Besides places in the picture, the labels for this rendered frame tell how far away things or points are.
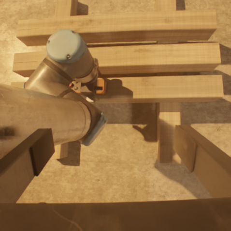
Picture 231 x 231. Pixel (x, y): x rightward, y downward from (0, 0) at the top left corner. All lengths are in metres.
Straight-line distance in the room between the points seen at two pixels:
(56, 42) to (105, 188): 0.76
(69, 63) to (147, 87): 0.42
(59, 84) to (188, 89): 0.54
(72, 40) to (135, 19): 0.52
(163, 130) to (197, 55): 0.37
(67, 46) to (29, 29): 0.64
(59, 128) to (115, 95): 0.52
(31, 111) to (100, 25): 0.75
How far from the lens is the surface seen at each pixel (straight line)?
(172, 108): 0.84
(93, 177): 0.96
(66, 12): 1.15
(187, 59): 0.82
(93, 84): 0.59
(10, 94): 0.18
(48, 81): 0.42
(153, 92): 0.74
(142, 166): 0.92
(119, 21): 0.90
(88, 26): 0.91
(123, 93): 0.73
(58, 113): 0.23
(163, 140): 0.82
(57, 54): 0.42
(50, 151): 0.17
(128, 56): 0.79
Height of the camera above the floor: 0.91
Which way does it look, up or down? 80 degrees down
